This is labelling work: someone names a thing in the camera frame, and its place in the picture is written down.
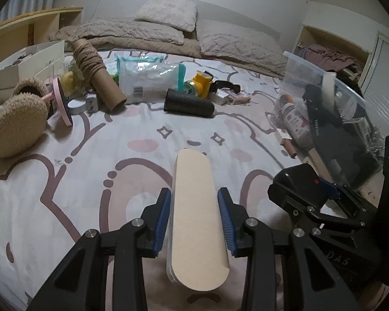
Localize small white box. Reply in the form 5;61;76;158
211;91;229;106

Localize rope-wrapped cardboard tube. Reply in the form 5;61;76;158
72;39;128;110

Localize cream flat board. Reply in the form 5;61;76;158
321;73;338;111

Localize large beige textured pillow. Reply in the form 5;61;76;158
196;19;289;72

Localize white plastic barcode pack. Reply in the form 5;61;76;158
118;61;186;99

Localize small brown cylinder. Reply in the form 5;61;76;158
280;139;299;159

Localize white louvered closet door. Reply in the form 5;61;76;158
357;31;389;137

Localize clear plastic container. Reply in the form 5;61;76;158
267;51;385;190

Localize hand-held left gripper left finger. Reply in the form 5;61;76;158
26;188;172;311

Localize silver sequined strip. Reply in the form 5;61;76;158
366;130;385;153

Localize clear jar yellow contents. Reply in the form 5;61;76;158
61;62;85;95

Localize open wooden closet niche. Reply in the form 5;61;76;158
295;24;375;85

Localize small fluffy beige pillow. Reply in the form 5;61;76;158
134;0;198;33

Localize white power adapter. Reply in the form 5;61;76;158
86;93;100;112

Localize yellow headlamp black strap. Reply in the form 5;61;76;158
185;70;242;99

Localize beige oblong board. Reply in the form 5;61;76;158
166;148;231;290

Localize light wooden shelf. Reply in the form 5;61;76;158
0;6;84;62

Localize white tape roll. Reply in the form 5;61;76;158
68;100;88;114

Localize flat beige textured pillow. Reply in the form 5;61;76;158
57;18;185;46

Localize white label bottle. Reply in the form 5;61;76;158
279;94;313;146

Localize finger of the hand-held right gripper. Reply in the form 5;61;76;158
267;165;328;234
318;181;381;227

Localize cartoon printed bed sheet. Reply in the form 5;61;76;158
0;48;386;311

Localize black foam roller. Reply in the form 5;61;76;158
164;88;215;119

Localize mauve clothes pile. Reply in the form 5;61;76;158
295;44;360;72

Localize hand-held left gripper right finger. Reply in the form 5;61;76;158
217;188;364;311

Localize white cardboard box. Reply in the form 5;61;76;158
0;40;66;104

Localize beige fluffy slipper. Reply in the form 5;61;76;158
0;93;48;159
13;78;51;99

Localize teal wet wipes pack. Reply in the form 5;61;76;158
114;52;167;78

